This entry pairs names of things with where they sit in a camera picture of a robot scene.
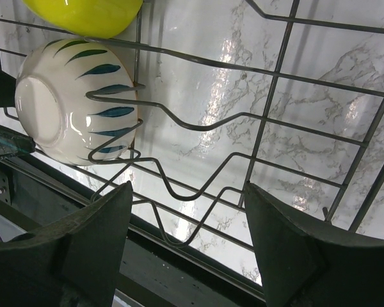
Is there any lime green bowl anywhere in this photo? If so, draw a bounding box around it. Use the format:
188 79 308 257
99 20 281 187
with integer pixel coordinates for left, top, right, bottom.
24 0 143 38

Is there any grey wire dish rack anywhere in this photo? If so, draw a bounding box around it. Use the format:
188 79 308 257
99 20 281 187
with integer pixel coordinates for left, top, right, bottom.
0 0 384 247

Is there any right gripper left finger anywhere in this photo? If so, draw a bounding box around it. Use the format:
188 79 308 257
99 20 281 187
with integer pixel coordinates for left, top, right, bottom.
0 182 132 306

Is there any white teal leaf bowl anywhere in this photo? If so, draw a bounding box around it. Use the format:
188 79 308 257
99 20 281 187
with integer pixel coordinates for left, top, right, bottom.
15 39 138 166

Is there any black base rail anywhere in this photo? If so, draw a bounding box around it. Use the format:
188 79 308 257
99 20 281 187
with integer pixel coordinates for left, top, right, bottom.
0 157 265 306

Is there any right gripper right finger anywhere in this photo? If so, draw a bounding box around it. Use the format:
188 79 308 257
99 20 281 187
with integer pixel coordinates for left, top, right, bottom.
244 182 384 306

